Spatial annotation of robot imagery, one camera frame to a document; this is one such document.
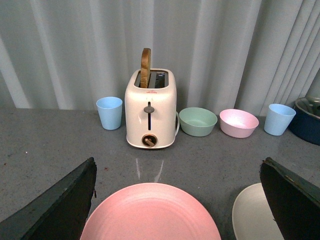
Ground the pink plate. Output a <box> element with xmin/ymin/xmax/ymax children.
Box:
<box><xmin>80</xmin><ymin>183</ymin><xmax>221</xmax><ymax>240</ymax></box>

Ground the white toaster cable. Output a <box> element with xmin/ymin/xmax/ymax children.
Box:
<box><xmin>174</xmin><ymin>111</ymin><xmax>181</xmax><ymax>136</ymax></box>

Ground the glass pot lid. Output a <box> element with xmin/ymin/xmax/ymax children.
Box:
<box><xmin>294</xmin><ymin>96</ymin><xmax>320</xmax><ymax>119</ymax></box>

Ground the cream white toaster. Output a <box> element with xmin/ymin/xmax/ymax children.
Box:
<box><xmin>124</xmin><ymin>68</ymin><xmax>180</xmax><ymax>149</ymax></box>

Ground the cream white plate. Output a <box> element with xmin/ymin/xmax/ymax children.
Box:
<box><xmin>232</xmin><ymin>183</ymin><xmax>284</xmax><ymax>240</ymax></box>

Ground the dark blue saucepan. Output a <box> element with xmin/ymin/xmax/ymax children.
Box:
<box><xmin>288</xmin><ymin>105</ymin><xmax>320</xmax><ymax>146</ymax></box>

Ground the light blue cup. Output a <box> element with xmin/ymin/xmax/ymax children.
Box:
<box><xmin>264</xmin><ymin>103</ymin><xmax>296</xmax><ymax>136</ymax></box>
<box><xmin>96</xmin><ymin>96</ymin><xmax>123</xmax><ymax>131</ymax></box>

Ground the pink bowl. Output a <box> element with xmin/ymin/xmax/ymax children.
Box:
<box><xmin>219</xmin><ymin>109</ymin><xmax>259</xmax><ymax>139</ymax></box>

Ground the light blue cup left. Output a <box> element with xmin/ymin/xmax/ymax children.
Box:
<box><xmin>96</xmin><ymin>96</ymin><xmax>123</xmax><ymax>131</ymax></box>

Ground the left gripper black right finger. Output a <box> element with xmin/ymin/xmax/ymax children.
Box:
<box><xmin>259</xmin><ymin>157</ymin><xmax>320</xmax><ymax>240</ymax></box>

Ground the toasted bread slice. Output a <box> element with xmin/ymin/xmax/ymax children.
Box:
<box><xmin>140</xmin><ymin>48</ymin><xmax>151</xmax><ymax>88</ymax></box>

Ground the grey curtain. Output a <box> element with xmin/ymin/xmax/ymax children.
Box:
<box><xmin>0</xmin><ymin>0</ymin><xmax>320</xmax><ymax>116</ymax></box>

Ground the green bowl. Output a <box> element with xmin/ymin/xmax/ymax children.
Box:
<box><xmin>178</xmin><ymin>107</ymin><xmax>218</xmax><ymax>137</ymax></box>

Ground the light blue cup right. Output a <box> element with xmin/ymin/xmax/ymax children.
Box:
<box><xmin>264</xmin><ymin>103</ymin><xmax>296</xmax><ymax>136</ymax></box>

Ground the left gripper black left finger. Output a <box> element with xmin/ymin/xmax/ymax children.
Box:
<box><xmin>0</xmin><ymin>157</ymin><xmax>97</xmax><ymax>240</ymax></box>

